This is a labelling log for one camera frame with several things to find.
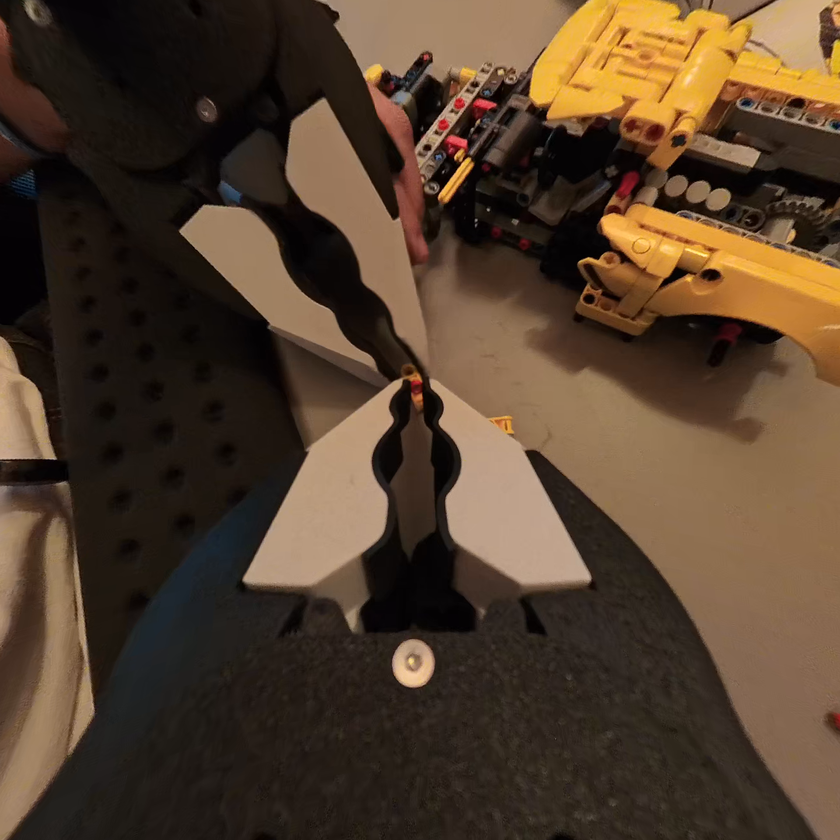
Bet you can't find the yellow toy brick car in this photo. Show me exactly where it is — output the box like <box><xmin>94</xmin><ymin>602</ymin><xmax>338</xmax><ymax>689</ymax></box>
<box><xmin>364</xmin><ymin>0</ymin><xmax>840</xmax><ymax>388</ymax></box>

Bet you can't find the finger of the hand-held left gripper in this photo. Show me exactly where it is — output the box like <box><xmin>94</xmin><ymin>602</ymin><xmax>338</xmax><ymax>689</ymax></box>
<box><xmin>284</xmin><ymin>97</ymin><xmax>433</xmax><ymax>382</ymax></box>
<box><xmin>179</xmin><ymin>203</ymin><xmax>398</xmax><ymax>389</ymax></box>

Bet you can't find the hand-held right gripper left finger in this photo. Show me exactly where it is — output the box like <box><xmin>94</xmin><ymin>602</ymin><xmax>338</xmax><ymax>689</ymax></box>
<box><xmin>243</xmin><ymin>379</ymin><xmax>414</xmax><ymax>634</ymax></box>

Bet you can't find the person's white shirt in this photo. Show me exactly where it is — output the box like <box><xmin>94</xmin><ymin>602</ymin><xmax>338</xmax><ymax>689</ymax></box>
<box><xmin>0</xmin><ymin>335</ymin><xmax>96</xmax><ymax>821</ymax></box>

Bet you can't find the open instruction booklet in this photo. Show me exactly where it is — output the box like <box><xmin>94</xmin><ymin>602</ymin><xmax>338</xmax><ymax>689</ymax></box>
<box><xmin>682</xmin><ymin>0</ymin><xmax>840</xmax><ymax>73</ymax></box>

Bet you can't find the person's left hand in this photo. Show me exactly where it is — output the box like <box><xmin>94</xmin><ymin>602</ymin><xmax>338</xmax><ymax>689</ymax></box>
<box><xmin>366</xmin><ymin>84</ymin><xmax>431</xmax><ymax>266</ymax></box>

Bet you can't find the grey desk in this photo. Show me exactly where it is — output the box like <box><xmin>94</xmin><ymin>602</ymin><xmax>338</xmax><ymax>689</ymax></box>
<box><xmin>276</xmin><ymin>0</ymin><xmax>840</xmax><ymax>840</ymax></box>

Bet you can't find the black perforated mat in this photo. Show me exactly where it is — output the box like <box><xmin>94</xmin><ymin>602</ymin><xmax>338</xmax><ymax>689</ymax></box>
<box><xmin>36</xmin><ymin>164</ymin><xmax>309</xmax><ymax>697</ymax></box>

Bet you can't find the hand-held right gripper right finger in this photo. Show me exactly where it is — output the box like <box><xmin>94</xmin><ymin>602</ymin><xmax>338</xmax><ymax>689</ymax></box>
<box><xmin>411</xmin><ymin>381</ymin><xmax>593</xmax><ymax>634</ymax></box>

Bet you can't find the black lanyard strap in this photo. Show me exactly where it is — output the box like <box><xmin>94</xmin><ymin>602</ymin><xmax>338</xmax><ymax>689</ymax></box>
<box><xmin>0</xmin><ymin>459</ymin><xmax>70</xmax><ymax>487</ymax></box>

